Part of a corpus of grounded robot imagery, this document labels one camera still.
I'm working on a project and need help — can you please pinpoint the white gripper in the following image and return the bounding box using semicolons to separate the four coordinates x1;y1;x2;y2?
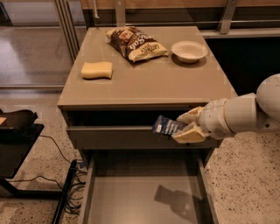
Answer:
171;98;235;144

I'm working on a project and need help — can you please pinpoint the dark blue rxbar wrapper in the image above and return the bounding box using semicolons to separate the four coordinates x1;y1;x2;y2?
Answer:
151;115;186;136

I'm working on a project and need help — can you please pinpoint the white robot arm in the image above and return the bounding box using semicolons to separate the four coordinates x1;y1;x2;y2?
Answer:
171;73;280;144

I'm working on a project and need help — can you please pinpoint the top drawer front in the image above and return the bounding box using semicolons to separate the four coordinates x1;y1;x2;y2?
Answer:
66;126;221;150

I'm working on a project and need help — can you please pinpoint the grey drawer cabinet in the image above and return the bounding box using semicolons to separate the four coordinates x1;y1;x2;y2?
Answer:
58;27;236;162

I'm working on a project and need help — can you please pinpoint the open middle drawer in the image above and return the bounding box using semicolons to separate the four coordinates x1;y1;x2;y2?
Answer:
78;152;219;224

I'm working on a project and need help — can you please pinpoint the white paper bowl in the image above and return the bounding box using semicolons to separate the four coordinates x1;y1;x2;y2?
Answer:
171;41;208;64

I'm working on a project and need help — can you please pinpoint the brown chip bag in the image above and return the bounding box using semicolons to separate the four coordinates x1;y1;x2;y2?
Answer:
106;26;169;62

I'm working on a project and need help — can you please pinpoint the yellow sponge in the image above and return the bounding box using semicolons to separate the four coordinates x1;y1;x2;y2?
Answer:
80;61;113;79

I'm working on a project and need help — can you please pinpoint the black power strip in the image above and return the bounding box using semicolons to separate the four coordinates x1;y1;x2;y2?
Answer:
51;160;77;224

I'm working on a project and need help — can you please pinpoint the dark object on table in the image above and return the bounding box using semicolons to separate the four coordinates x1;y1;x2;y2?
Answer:
0;109;38;132

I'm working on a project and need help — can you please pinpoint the black side table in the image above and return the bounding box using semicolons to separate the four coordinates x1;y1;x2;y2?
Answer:
0;124;63;202

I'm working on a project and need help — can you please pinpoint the bundle of black cables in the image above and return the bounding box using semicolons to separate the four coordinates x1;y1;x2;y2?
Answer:
63;169;88;216

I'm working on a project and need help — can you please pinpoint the metal railing post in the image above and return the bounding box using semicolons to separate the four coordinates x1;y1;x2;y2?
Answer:
217;0;238;34

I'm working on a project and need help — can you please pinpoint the black cable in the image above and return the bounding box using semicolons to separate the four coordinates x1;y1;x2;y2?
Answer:
38;134;73;165

